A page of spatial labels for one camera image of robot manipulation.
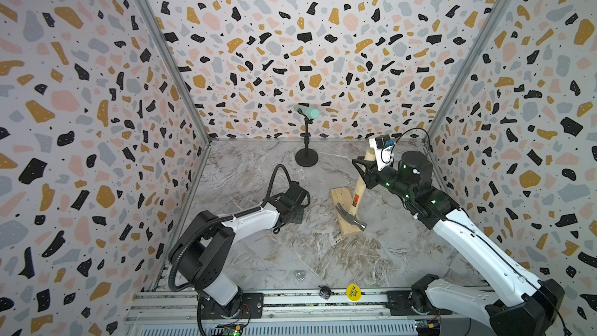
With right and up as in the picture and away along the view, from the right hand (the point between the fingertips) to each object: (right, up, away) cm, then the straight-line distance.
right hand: (359, 160), depth 69 cm
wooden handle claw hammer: (-1, -19, +12) cm, 22 cm away
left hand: (-19, -20, +22) cm, 35 cm away
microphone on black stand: (-17, +2, +44) cm, 47 cm away
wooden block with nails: (-2, -15, +27) cm, 31 cm away
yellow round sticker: (-1, -44, +7) cm, 44 cm away
